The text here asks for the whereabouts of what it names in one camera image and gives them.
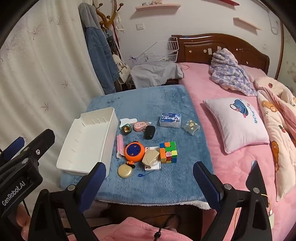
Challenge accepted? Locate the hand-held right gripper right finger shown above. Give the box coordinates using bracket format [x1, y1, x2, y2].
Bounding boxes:
[193, 160, 273, 241]

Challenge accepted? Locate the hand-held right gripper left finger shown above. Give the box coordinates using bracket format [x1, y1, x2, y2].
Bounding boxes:
[28, 162, 107, 241]

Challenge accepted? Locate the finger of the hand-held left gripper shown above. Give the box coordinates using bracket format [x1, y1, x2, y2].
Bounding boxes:
[0, 137, 25, 163]
[0, 129, 56, 172]

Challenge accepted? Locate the white plastic storage bin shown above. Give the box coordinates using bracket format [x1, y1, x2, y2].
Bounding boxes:
[57, 107, 119, 178]

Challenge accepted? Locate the orange and blue round toy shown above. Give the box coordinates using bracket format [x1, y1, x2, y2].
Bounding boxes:
[124, 141, 145, 168]

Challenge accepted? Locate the black power adapter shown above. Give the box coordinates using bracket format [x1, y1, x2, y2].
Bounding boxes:
[144, 126, 156, 140]

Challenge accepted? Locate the person's left hand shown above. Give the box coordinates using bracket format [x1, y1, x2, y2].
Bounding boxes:
[16, 203, 31, 233]

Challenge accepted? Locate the pink bed sheet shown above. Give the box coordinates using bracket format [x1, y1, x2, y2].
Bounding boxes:
[178, 62, 296, 241]

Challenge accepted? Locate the gold round compact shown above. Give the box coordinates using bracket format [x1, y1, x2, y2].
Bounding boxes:
[117, 163, 133, 179]

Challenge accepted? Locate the blue fleece blanket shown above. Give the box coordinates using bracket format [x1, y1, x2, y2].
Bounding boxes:
[60, 85, 214, 210]

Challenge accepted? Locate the pink packet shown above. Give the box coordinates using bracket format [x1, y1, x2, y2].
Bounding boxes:
[117, 134, 125, 159]

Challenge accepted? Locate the multicoloured puzzle cube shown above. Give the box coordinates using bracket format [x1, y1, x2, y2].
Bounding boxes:
[159, 141, 178, 164]

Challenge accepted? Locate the dark wooden table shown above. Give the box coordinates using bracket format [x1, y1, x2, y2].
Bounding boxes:
[83, 200, 204, 229]

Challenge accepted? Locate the pink clothing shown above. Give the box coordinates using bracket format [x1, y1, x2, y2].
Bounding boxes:
[92, 217, 205, 241]

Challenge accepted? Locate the clear patterned small pouch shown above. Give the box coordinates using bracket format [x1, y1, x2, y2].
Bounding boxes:
[182, 119, 201, 135]

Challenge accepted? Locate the beige folded box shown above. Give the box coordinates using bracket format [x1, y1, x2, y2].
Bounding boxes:
[142, 149, 160, 165]

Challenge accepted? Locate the white printed pillow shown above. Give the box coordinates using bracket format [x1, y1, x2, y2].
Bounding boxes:
[203, 97, 270, 154]

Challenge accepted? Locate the white plastic piece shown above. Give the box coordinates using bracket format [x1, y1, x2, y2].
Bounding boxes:
[120, 118, 137, 129]

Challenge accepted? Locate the pink round case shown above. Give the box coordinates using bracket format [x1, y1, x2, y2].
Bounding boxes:
[134, 121, 152, 132]

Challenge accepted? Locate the clear box with blue label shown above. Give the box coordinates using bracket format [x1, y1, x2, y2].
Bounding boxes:
[159, 113, 182, 128]

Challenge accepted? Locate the white patterned curtain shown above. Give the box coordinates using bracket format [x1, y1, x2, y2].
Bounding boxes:
[0, 0, 107, 167]

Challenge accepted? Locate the cartoon print quilt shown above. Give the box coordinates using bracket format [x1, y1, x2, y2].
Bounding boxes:
[254, 76, 296, 202]

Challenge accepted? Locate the blue denim jacket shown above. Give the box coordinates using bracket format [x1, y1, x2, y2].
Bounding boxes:
[85, 26, 118, 95]

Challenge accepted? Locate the white handbag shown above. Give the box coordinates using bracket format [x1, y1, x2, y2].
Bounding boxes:
[112, 54, 131, 84]

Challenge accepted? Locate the purple floral blanket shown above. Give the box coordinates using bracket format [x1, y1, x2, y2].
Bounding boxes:
[209, 47, 258, 96]

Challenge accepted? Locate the grey cloth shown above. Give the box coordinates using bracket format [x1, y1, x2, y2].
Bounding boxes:
[129, 62, 184, 89]

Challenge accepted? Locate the dark wooden headboard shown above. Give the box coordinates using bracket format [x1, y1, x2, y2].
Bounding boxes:
[171, 34, 270, 75]

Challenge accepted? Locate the grey hooded jacket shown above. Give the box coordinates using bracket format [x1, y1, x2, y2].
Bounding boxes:
[78, 3, 100, 30]

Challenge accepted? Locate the wooden coat rack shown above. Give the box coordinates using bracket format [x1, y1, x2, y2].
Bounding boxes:
[91, 0, 124, 30]

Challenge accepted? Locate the white plug with yellow cable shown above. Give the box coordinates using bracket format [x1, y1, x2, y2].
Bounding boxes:
[262, 193, 275, 229]

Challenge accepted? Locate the white wire basket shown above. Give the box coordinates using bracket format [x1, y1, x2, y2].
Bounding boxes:
[129, 38, 179, 64]

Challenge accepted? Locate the pink straight wall shelf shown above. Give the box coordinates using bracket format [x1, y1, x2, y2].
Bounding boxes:
[233, 17, 262, 30]

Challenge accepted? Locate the pink curved wall shelf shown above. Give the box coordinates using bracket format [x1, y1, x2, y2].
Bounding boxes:
[135, 3, 181, 11]

